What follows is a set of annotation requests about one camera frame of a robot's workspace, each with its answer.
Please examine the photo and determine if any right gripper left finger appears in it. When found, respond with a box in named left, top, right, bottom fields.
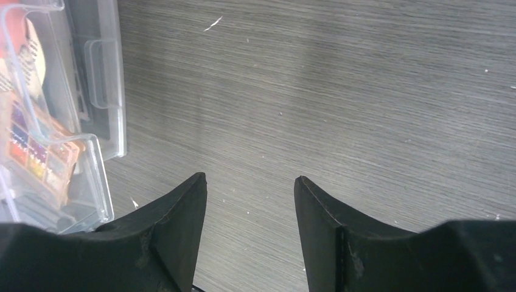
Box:
left=1, top=172, right=207, bottom=291

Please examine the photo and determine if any eyeshadow palette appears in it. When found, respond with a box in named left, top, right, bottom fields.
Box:
left=4, top=94, right=85, bottom=209

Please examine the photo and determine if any clear plastic drawer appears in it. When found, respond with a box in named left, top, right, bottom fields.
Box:
left=1, top=1, right=111, bottom=234

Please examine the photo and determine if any small pink round puff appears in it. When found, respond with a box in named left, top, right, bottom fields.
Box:
left=1, top=0, right=27, bottom=58

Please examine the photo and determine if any white plastic drawer organizer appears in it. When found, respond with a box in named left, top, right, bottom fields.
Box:
left=64, top=1, right=127, bottom=160

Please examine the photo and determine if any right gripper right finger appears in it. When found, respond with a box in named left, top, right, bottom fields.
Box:
left=294, top=176, right=515, bottom=291

